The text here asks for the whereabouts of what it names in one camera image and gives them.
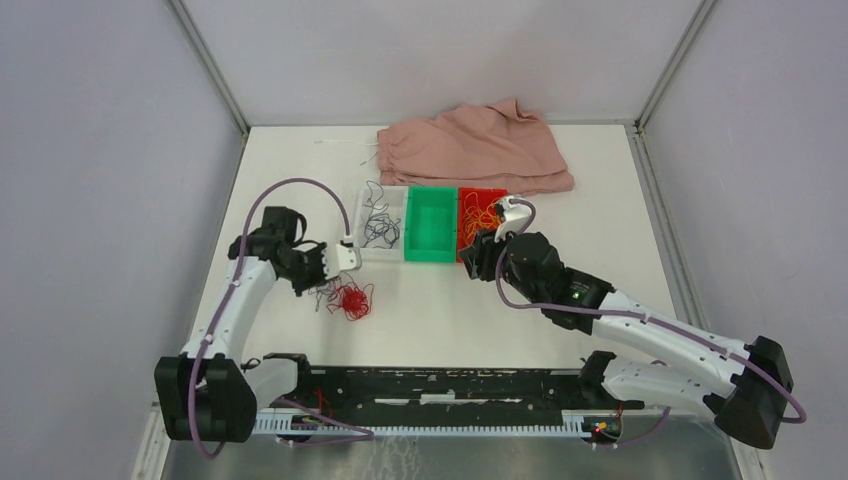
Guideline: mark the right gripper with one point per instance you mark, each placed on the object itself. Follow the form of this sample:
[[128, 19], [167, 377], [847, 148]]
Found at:
[[473, 256]]

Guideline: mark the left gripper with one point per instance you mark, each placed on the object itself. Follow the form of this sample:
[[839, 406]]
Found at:
[[320, 277]]

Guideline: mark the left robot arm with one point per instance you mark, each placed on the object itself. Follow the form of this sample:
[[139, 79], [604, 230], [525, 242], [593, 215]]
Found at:
[[203, 392]]

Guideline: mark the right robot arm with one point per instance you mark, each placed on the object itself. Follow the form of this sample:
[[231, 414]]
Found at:
[[745, 389]]

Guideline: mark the red plastic bin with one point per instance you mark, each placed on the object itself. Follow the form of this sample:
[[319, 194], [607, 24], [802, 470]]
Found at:
[[476, 211]]

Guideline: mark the green plastic bin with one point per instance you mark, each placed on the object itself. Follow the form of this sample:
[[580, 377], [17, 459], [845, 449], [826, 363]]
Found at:
[[431, 224]]

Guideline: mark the white plastic bin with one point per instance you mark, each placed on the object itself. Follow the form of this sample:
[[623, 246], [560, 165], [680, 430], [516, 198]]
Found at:
[[380, 221]]

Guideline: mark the pink cloth shorts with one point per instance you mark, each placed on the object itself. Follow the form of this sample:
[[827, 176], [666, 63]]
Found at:
[[496, 146]]

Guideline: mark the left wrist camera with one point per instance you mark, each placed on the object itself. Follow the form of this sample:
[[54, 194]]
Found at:
[[346, 258]]

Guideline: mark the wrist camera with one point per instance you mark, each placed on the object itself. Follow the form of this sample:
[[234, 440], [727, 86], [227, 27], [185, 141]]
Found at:
[[346, 258], [516, 215]]

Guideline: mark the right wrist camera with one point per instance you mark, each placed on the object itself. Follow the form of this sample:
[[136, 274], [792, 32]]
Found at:
[[516, 215]]

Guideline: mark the white drawstring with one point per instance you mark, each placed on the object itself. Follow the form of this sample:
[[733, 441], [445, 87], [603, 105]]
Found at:
[[371, 146]]

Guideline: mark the white cable duct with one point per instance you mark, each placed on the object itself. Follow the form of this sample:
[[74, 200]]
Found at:
[[285, 423]]

